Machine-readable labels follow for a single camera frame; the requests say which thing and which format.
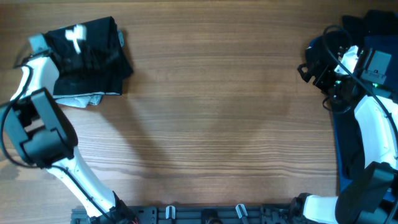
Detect black shorts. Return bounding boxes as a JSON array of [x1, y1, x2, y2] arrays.
[[44, 16, 133, 97]]

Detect dark navy folded garment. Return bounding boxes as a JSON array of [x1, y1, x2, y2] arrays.
[[304, 9, 398, 180]]

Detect folded light blue jeans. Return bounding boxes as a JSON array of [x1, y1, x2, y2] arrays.
[[53, 30, 133, 108]]

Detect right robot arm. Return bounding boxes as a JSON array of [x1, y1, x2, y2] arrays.
[[289, 44, 397, 223]]

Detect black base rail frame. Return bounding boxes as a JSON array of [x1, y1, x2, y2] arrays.
[[70, 203, 311, 224]]

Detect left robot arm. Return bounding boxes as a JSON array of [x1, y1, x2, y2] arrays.
[[1, 34, 132, 223]]

